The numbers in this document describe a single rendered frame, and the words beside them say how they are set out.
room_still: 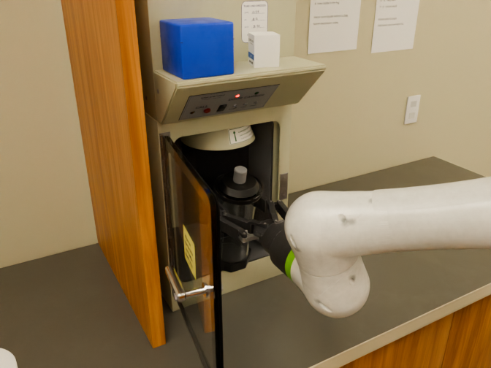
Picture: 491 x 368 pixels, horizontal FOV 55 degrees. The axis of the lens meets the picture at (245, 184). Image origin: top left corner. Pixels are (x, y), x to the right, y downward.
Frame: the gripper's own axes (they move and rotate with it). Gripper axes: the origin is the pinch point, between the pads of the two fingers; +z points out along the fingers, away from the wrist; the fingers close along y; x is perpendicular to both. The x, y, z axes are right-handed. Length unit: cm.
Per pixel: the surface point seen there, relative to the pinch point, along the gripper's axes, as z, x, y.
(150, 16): 1.9, -40.7, 16.1
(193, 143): 8.9, -12.8, 6.3
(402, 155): 46, 23, -104
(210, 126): 2.2, -18.3, 5.1
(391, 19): 45, -32, -87
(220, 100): -5.1, -25.7, 6.1
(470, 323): -24, 42, -60
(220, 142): 4.7, -13.4, 1.6
